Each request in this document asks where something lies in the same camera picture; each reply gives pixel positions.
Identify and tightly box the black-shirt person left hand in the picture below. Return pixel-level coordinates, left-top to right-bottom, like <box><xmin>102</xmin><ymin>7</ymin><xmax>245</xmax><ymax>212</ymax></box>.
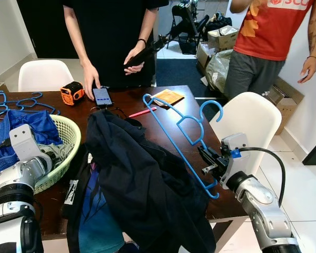
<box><xmin>124</xmin><ymin>43</ymin><xmax>146</xmax><ymax>75</ymax></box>

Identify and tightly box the red-shirt person left hand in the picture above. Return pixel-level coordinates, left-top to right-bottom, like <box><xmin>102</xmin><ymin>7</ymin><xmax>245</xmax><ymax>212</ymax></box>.
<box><xmin>300</xmin><ymin>56</ymin><xmax>316</xmax><ymax>83</ymax></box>

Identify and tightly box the black-shirt person right hand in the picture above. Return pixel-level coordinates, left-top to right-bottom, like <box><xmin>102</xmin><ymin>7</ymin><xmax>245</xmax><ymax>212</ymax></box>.
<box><xmin>82</xmin><ymin>62</ymin><xmax>101</xmax><ymax>100</ymax></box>

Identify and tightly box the white plastic chair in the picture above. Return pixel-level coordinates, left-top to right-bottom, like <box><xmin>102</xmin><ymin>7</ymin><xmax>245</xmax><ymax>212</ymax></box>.
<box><xmin>208</xmin><ymin>92</ymin><xmax>283</xmax><ymax>177</ymax></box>
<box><xmin>18</xmin><ymin>60</ymin><xmax>74</xmax><ymax>93</ymax></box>

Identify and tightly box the dark navy jacket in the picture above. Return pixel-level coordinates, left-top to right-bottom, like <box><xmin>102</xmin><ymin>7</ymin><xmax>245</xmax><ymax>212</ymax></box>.
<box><xmin>61</xmin><ymin>110</ymin><xmax>218</xmax><ymax>253</ymax></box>

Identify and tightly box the pink pen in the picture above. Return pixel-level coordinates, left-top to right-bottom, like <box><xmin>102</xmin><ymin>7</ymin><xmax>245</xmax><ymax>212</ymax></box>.
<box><xmin>128</xmin><ymin>107</ymin><xmax>157</xmax><ymax>118</ymax></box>

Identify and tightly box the clear plastic bag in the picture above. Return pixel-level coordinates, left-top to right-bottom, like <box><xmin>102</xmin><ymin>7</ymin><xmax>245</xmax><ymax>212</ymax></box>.
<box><xmin>204</xmin><ymin>50</ymin><xmax>235</xmax><ymax>95</ymax></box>

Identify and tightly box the blue floor rug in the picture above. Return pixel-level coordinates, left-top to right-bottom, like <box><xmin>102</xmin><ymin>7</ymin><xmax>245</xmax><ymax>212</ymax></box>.
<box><xmin>155</xmin><ymin>58</ymin><xmax>211</xmax><ymax>98</ymax></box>

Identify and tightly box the brown wooden table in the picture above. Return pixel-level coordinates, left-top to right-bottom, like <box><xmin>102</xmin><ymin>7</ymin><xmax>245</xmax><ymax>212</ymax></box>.
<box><xmin>0</xmin><ymin>85</ymin><xmax>244</xmax><ymax>240</ymax></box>

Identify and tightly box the black smartphone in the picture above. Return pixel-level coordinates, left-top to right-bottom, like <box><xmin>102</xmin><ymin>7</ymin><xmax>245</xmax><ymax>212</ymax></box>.
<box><xmin>92</xmin><ymin>87</ymin><xmax>113</xmax><ymax>106</ymax></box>

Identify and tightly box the black tripod equipment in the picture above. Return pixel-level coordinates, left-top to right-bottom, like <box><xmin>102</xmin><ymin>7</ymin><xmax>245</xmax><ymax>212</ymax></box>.
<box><xmin>166</xmin><ymin>0</ymin><xmax>211</xmax><ymax>53</ymax></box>

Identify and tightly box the green plastic laundry basket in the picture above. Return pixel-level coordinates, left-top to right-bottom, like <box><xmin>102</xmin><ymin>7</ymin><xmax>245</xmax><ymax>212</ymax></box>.
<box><xmin>0</xmin><ymin>114</ymin><xmax>82</xmax><ymax>194</ymax></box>

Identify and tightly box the person in red shirt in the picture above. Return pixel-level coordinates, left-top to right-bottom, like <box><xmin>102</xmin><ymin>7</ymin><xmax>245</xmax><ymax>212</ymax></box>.
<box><xmin>224</xmin><ymin>0</ymin><xmax>316</xmax><ymax>101</ymax></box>

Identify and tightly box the orange and black device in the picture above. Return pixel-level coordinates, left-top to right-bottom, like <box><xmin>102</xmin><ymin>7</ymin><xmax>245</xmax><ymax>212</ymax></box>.
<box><xmin>61</xmin><ymin>81</ymin><xmax>86</xmax><ymax>106</ymax></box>

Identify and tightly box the person in black shirt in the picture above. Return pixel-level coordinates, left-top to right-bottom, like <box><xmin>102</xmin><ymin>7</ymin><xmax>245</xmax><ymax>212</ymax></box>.
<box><xmin>62</xmin><ymin>0</ymin><xmax>169</xmax><ymax>89</ymax></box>

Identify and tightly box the blue garment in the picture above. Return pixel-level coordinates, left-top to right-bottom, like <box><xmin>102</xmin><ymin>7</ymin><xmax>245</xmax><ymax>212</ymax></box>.
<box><xmin>0</xmin><ymin>110</ymin><xmax>64</xmax><ymax>182</ymax></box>

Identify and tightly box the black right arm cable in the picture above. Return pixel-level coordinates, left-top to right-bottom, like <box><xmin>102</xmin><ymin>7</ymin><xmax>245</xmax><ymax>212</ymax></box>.
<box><xmin>237</xmin><ymin>147</ymin><xmax>287</xmax><ymax>207</ymax></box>

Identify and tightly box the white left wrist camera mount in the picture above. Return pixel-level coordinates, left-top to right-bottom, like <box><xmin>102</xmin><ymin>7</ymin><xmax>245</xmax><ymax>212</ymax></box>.
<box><xmin>9</xmin><ymin>124</ymin><xmax>44</xmax><ymax>161</ymax></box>

